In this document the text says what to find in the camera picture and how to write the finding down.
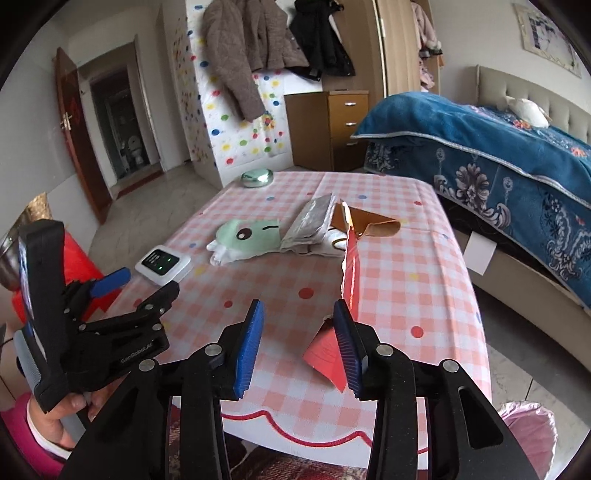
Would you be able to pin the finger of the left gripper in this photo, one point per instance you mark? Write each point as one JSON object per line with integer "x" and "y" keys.
{"x": 82, "y": 294}
{"x": 146, "y": 314}

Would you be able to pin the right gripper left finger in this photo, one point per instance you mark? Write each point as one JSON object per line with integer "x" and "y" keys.
{"x": 247, "y": 343}

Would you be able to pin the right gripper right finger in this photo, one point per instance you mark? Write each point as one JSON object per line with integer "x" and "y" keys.
{"x": 353, "y": 344}

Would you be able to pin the red paper piece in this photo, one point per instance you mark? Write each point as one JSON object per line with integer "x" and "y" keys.
{"x": 332, "y": 352}

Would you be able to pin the silver foil bag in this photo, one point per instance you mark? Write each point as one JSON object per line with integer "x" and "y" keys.
{"x": 311, "y": 224}

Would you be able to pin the white torn paper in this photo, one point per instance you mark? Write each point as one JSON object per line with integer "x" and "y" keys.
{"x": 333, "y": 244}

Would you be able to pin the pink frilly trash bin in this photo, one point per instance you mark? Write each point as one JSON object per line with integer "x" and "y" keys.
{"x": 534, "y": 427}

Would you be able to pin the left hand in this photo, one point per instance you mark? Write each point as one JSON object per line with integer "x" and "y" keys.
{"x": 47, "y": 428}

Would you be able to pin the red plastic stool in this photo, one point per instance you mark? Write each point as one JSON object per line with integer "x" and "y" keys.
{"x": 78, "y": 267}

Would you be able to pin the white portable wifi device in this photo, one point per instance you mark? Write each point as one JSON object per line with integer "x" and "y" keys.
{"x": 162, "y": 265}

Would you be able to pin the woven wicker basket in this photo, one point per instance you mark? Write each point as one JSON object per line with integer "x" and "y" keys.
{"x": 38, "y": 208}

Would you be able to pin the green frog plush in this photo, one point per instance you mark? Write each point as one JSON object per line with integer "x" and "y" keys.
{"x": 240, "y": 239}

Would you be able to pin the pink checkered tablecloth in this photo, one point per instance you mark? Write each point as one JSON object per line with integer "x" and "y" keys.
{"x": 415, "y": 292}

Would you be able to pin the white toilet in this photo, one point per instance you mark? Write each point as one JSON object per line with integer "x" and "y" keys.
{"x": 135, "y": 148}

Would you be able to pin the round green tin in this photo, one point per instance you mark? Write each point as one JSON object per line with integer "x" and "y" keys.
{"x": 257, "y": 178}

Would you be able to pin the dark red door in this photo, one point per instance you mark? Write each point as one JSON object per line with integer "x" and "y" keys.
{"x": 77, "y": 139}

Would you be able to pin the polka dot white cabinet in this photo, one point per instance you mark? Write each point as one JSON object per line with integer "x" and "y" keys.
{"x": 222, "y": 145}

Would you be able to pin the brown drawer cabinet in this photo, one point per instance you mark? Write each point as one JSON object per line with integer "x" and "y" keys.
{"x": 321, "y": 128}

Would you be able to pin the blue floral bedspread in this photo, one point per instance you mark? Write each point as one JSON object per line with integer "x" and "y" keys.
{"x": 487, "y": 162}

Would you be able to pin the brown quilted jacket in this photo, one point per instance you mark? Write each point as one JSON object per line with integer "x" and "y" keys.
{"x": 243, "y": 37}

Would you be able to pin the white pillow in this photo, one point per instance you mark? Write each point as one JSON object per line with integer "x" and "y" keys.
{"x": 528, "y": 111}

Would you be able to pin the wooden wardrobe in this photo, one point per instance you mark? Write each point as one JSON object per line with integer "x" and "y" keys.
{"x": 380, "y": 38}

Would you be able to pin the pink hanging garment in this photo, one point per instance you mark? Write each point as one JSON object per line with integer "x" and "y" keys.
{"x": 428, "y": 44}

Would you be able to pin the black coat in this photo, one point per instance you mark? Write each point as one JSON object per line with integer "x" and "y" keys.
{"x": 319, "y": 41}

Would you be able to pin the framed wedding photo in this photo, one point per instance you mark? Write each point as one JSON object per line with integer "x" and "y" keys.
{"x": 543, "y": 38}

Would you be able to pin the beige upholstered bed frame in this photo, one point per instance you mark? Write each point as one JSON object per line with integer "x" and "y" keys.
{"x": 519, "y": 276}

